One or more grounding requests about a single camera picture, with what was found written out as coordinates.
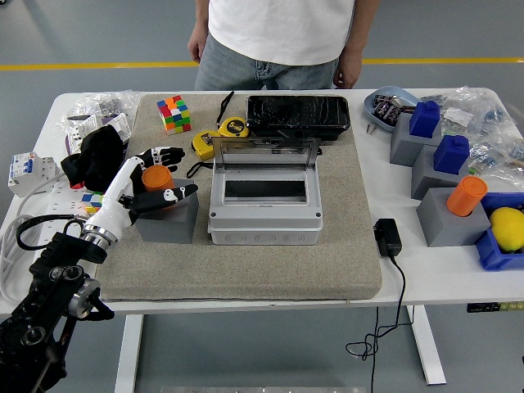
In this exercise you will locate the person's right forearm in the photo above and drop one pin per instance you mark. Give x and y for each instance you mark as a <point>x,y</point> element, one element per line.
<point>200,18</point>

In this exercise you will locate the person's left hand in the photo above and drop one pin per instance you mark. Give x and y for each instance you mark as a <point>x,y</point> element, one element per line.
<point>349,69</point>

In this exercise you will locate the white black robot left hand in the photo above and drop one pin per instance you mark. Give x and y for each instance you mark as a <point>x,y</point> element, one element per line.
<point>116,192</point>

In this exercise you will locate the clear bag of small parts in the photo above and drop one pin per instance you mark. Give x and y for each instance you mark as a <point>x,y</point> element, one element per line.
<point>491,155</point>
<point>471,106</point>

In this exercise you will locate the grey-brown fabric mat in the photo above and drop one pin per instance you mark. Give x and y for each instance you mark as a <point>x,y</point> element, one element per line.
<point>245,270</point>

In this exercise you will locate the black power adapter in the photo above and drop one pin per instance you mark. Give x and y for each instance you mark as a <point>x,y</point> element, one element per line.
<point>388,239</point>

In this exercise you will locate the blue plastic block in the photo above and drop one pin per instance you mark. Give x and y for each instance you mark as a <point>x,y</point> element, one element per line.
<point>450,155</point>
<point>423,120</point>

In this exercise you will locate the person's right hand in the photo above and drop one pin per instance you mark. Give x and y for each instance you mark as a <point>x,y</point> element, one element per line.
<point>197,47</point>

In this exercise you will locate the white circuit breaker blue switches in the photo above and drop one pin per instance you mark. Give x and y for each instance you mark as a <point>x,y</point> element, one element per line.
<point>28,172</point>

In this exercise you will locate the yellow tape measure black face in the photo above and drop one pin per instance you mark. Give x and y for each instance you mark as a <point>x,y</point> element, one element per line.
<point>202,145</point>

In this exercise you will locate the small colourful puzzle cube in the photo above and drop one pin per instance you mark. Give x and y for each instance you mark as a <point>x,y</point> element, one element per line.
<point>92,202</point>

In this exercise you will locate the dark purple small packet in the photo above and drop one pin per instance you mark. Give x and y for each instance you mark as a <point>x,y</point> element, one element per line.
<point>380,107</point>
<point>394,114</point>

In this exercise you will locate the person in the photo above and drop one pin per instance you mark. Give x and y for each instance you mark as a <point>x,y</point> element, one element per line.
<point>278,28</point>

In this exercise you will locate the black glossy tray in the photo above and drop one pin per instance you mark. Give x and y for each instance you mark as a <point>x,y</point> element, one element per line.
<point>299,114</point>

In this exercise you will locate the black cloth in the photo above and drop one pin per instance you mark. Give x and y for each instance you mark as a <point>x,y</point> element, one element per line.
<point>98,159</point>

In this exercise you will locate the yellow lemon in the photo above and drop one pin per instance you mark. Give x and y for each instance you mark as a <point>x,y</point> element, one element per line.
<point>507,229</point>

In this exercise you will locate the orange cylinder battery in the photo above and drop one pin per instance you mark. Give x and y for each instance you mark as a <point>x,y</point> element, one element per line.
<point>157,178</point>
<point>466,196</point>

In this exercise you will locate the clear bag of screws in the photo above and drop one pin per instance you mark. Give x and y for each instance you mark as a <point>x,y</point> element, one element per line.
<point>102,104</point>

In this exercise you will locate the large colourful puzzle cube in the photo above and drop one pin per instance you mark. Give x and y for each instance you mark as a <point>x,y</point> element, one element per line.
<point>174,114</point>

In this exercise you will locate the grey plastic junction box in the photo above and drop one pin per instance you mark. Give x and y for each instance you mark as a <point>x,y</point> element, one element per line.
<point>266,233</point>

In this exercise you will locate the white purple electrical part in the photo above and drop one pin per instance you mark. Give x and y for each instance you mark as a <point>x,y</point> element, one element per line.
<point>118,125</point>

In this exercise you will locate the blue plastic bin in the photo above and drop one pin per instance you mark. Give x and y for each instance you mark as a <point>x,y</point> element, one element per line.
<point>491,254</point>

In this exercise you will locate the black table control panel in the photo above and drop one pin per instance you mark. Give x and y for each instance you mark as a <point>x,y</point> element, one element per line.
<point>491,307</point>

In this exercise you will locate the yellow tape measure round label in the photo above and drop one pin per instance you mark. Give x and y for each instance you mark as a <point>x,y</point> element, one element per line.
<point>233,127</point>

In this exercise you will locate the person's left forearm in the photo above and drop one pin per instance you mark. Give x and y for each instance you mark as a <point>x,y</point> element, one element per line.
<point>360,28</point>

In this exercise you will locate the grey block holder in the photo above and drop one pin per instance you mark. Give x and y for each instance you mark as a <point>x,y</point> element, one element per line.
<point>405,151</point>
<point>446,229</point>
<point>425,180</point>
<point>168,229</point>

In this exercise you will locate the smoky transparent box lid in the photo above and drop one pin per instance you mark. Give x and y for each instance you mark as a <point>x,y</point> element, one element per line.
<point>266,141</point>

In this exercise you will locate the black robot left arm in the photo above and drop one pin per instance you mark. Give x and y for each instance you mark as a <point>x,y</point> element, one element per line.
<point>45,262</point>

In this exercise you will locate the white table leg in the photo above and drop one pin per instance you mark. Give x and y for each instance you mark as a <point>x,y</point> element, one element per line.
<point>129,352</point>
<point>427,348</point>

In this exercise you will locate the white power strip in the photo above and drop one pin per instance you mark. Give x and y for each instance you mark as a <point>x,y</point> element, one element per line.
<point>65,204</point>

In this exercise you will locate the light blue dish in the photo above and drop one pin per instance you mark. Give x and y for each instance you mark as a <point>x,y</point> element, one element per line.
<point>370,110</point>

